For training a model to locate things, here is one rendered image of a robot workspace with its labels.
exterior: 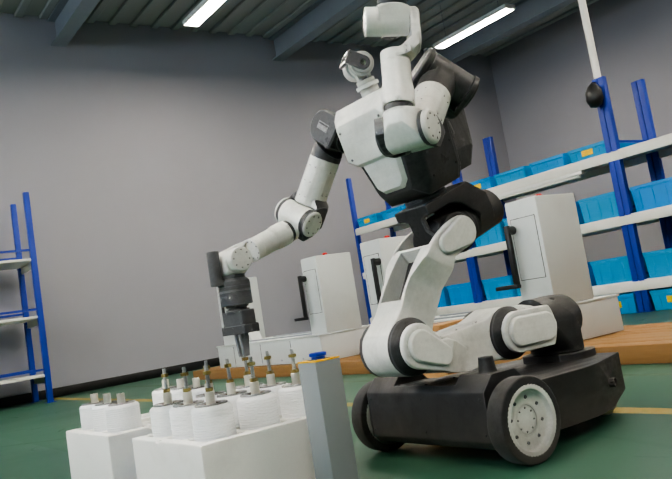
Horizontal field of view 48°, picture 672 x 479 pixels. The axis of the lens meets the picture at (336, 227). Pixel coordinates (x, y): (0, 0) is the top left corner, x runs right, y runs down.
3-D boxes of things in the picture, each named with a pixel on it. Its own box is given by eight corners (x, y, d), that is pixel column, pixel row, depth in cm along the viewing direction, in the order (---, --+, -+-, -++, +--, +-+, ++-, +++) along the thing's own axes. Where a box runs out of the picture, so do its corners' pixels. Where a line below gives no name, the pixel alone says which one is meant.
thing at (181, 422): (183, 489, 174) (172, 409, 175) (175, 482, 182) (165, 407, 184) (223, 479, 177) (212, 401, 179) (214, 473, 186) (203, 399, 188)
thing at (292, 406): (302, 455, 191) (291, 383, 193) (334, 453, 187) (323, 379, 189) (281, 465, 183) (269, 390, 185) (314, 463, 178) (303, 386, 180)
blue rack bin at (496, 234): (507, 244, 785) (503, 224, 787) (536, 237, 755) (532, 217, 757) (474, 248, 755) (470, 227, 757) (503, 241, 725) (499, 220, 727)
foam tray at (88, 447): (188, 458, 257) (181, 405, 259) (243, 467, 226) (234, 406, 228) (72, 490, 234) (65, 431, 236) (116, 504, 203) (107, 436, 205)
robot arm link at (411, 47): (378, 0, 167) (382, 56, 163) (418, 0, 167) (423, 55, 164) (375, 16, 173) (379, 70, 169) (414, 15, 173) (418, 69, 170)
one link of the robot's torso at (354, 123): (425, 186, 230) (376, 78, 227) (511, 156, 203) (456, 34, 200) (360, 224, 212) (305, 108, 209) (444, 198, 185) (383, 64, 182)
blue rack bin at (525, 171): (529, 184, 754) (527, 174, 755) (560, 175, 724) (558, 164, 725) (495, 186, 725) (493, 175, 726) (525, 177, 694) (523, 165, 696)
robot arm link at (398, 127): (365, 65, 167) (370, 147, 162) (405, 50, 161) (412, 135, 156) (390, 81, 175) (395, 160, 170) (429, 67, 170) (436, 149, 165)
